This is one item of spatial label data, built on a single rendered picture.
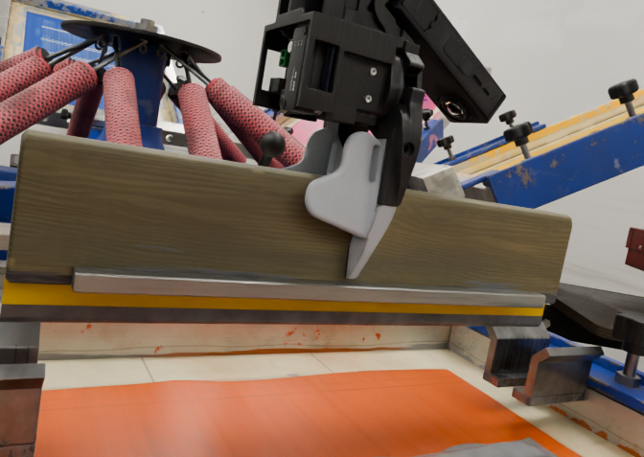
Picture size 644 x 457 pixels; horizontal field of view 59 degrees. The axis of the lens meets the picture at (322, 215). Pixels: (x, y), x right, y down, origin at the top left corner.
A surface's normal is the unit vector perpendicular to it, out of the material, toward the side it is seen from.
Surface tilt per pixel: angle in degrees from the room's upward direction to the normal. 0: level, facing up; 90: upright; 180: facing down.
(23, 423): 90
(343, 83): 90
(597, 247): 90
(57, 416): 0
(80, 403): 0
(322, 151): 95
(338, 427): 0
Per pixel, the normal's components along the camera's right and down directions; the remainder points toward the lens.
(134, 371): 0.17, -0.98
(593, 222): -0.87, -0.09
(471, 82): 0.45, 0.16
